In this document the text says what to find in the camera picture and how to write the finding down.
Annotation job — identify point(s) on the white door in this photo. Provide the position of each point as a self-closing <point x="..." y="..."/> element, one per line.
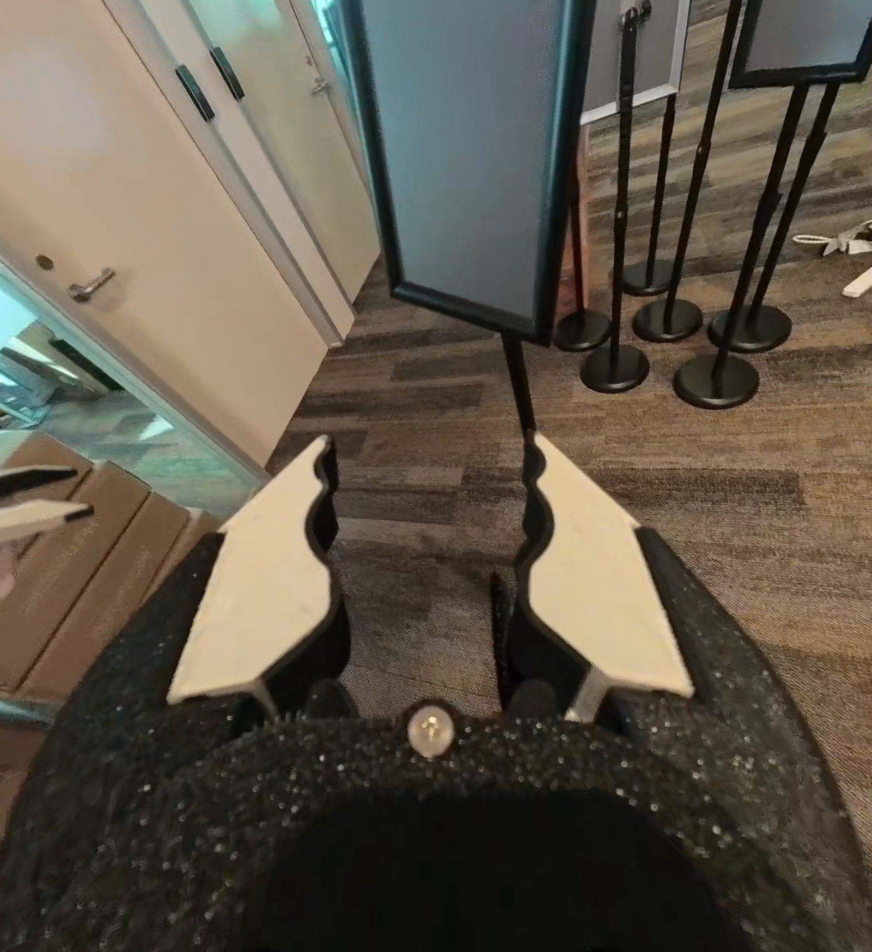
<point x="280" y="149"/>
<point x="146" y="260"/>

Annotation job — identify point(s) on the cardboard box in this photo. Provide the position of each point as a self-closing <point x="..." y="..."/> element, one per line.
<point x="198" y="535"/>
<point x="123" y="595"/>
<point x="49" y="595"/>

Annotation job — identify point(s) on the black framed sign stand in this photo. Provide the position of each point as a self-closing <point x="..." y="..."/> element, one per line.
<point x="473" y="149"/>

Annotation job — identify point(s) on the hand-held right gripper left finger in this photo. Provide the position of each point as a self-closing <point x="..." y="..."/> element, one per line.
<point x="257" y="595"/>

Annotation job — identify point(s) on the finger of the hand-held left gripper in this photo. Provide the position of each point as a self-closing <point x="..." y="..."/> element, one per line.
<point x="12" y="524"/>
<point x="12" y="483"/>

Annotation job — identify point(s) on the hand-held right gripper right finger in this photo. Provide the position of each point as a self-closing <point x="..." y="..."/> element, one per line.
<point x="600" y="595"/>

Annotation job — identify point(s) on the black door reader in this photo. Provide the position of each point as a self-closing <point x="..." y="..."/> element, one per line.
<point x="194" y="93"/>
<point x="228" y="73"/>

